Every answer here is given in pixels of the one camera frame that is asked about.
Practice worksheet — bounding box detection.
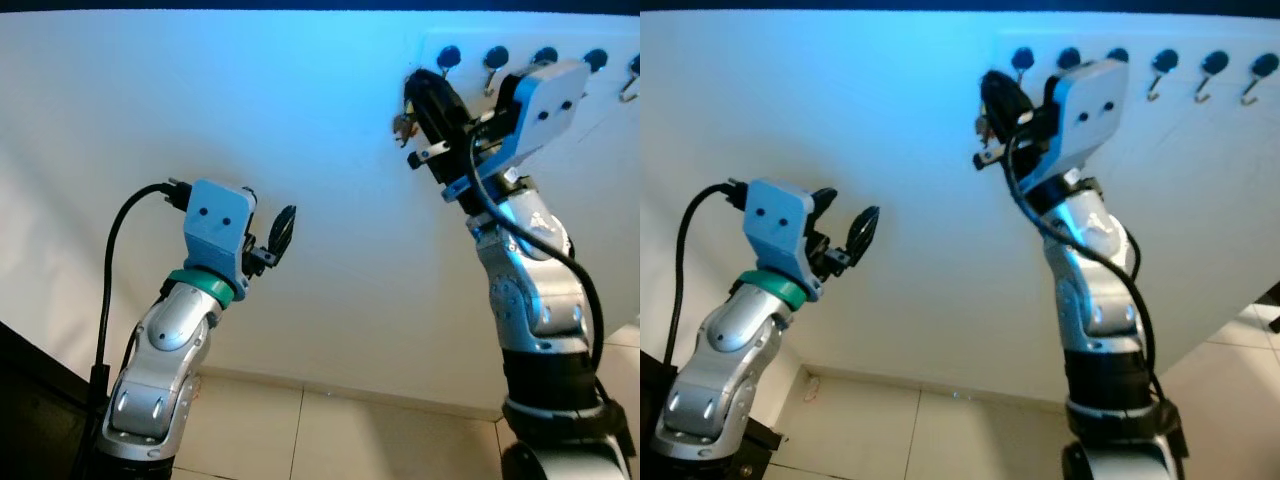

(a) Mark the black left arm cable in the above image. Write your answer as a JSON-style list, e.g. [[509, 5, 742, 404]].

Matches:
[[665, 180, 753, 366], [95, 180, 193, 401]]

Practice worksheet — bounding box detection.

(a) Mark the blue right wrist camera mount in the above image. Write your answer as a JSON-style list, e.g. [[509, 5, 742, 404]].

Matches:
[[440, 58, 593, 201], [1020, 58, 1131, 191]]

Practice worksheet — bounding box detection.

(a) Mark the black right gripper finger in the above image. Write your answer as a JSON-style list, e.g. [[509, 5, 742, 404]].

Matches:
[[410, 68, 471, 136], [402, 82, 456, 151], [978, 82, 1026, 146], [986, 68, 1041, 131]]

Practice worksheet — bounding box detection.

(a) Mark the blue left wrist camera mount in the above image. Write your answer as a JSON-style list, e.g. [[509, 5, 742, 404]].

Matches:
[[745, 179, 816, 286], [183, 179, 257, 276]]

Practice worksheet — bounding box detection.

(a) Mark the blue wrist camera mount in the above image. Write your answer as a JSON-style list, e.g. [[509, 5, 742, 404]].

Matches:
[[745, 179, 816, 286], [440, 58, 593, 201], [183, 179, 257, 276], [1020, 58, 1131, 191]]

